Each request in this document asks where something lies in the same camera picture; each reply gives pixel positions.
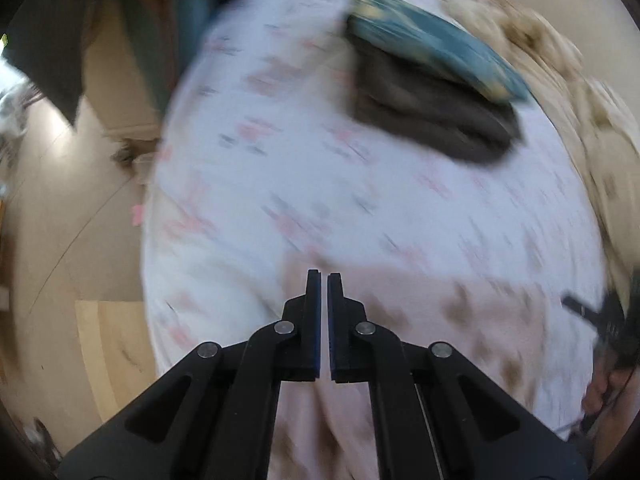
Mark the teal floral folded cloth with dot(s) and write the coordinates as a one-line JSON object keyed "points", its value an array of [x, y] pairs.
{"points": [[440, 45]]}

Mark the wooden furniture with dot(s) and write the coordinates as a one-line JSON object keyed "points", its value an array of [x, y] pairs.
{"points": [[120, 95]]}

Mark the pink bear-print pants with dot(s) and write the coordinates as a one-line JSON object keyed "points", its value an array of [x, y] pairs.
{"points": [[425, 305]]}

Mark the dark grey folded clothes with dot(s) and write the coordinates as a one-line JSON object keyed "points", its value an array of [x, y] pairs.
{"points": [[430, 110]]}

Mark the person's right hand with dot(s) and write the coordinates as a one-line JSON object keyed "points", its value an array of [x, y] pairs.
{"points": [[602, 390]]}

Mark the black glossy cloth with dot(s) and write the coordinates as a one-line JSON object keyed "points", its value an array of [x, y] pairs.
{"points": [[50, 50]]}

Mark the white floral bed sheet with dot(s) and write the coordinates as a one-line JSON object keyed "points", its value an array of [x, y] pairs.
{"points": [[300, 175]]}

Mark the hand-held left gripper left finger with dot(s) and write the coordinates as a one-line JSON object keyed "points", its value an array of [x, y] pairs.
{"points": [[312, 330]]}

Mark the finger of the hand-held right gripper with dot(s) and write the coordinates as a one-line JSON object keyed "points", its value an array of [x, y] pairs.
{"points": [[577, 306]]}

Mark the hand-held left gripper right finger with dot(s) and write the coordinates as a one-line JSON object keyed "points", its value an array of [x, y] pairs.
{"points": [[336, 330]]}

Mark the cream bear-print duvet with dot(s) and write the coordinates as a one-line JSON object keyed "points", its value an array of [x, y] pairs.
{"points": [[575, 110]]}

